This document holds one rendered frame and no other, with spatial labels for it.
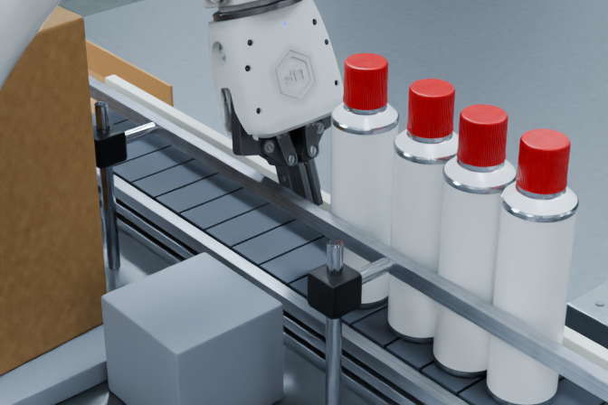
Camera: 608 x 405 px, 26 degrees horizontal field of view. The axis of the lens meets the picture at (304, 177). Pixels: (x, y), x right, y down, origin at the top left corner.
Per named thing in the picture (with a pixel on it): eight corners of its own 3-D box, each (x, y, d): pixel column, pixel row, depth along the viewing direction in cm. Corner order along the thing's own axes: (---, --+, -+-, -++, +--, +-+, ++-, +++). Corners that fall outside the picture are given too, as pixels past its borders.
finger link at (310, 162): (299, 130, 108) (318, 207, 109) (328, 119, 110) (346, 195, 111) (276, 129, 111) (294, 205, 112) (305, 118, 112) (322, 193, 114)
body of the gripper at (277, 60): (231, 4, 101) (264, 144, 103) (330, -25, 107) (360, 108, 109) (178, 10, 107) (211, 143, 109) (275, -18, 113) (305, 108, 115)
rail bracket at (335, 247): (401, 405, 102) (409, 222, 95) (330, 445, 98) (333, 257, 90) (372, 385, 105) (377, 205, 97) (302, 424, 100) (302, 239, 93)
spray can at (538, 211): (572, 390, 96) (602, 140, 86) (524, 420, 93) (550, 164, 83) (517, 359, 99) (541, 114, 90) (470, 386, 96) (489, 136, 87)
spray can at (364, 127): (405, 293, 107) (415, 61, 98) (358, 317, 104) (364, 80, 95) (362, 268, 111) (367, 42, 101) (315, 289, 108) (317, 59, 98)
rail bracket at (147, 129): (175, 251, 123) (166, 90, 115) (109, 279, 118) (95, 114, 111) (155, 238, 125) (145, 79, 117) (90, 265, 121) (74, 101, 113)
